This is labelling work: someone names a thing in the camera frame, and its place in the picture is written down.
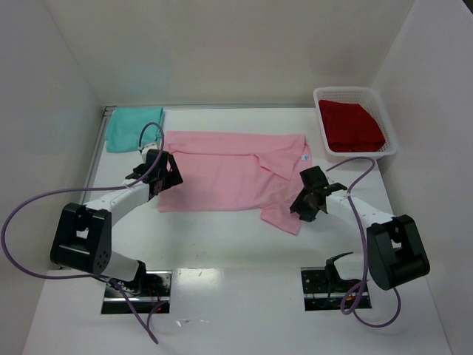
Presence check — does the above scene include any red t shirt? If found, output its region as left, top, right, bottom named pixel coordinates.
left=319, top=100, right=386, bottom=153

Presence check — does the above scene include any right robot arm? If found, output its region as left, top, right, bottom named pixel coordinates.
left=290, top=166, right=430, bottom=291

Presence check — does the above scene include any pink t shirt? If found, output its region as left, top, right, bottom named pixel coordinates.
left=158, top=131, right=312, bottom=235

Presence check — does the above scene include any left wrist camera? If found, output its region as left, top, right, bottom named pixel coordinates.
left=139, top=142, right=159, bottom=162

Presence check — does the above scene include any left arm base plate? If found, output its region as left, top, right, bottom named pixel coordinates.
left=101, top=270, right=173, bottom=315

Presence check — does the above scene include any teal folded t shirt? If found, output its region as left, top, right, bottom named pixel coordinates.
left=105, top=106, right=164, bottom=153

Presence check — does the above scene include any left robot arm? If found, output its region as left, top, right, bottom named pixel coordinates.
left=50, top=149, right=183, bottom=290

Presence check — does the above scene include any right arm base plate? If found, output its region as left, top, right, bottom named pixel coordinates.
left=301, top=268, right=359, bottom=311

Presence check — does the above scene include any white plastic basket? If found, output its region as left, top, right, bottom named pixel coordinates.
left=313, top=86, right=398, bottom=160

